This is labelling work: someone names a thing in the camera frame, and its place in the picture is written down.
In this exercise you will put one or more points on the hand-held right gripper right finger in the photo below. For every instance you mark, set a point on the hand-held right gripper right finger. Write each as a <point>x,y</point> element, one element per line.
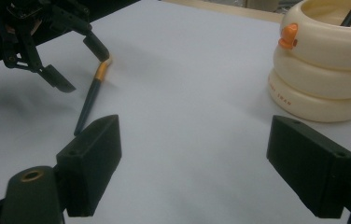
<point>313,165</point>

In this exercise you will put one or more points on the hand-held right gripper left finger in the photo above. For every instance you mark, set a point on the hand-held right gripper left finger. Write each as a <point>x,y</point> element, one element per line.
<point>89,161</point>

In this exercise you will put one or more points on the cream ringed brush holder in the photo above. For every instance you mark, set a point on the cream ringed brush holder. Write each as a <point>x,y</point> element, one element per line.
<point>320,71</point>

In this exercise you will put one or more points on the white table board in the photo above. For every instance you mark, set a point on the white table board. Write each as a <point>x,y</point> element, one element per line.
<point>179,109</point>

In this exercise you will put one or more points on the wooden table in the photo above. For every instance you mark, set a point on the wooden table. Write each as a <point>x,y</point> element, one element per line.
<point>226,11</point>

